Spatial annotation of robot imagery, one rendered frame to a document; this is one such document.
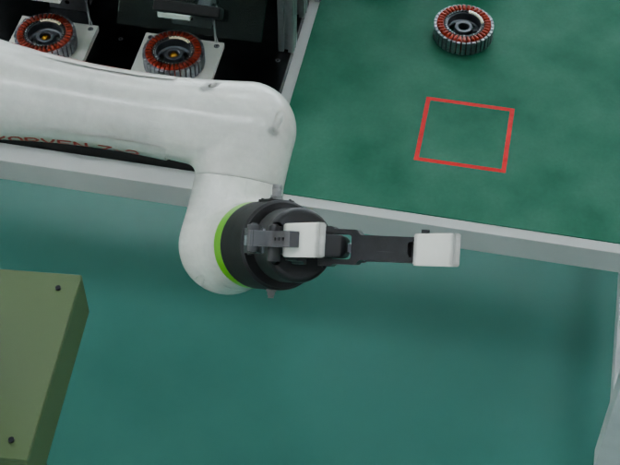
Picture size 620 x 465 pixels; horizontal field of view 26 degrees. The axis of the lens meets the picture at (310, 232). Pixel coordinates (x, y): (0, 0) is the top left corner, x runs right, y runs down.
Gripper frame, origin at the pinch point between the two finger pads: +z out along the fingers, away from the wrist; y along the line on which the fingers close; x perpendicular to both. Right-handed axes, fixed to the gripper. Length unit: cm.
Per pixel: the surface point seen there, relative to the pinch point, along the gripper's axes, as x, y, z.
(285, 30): -42, 45, -119
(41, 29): -40, 6, -141
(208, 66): -35, 32, -124
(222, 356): 21, 60, -173
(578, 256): -3, 81, -77
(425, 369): 21, 99, -150
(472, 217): -9, 66, -87
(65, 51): -36, 9, -135
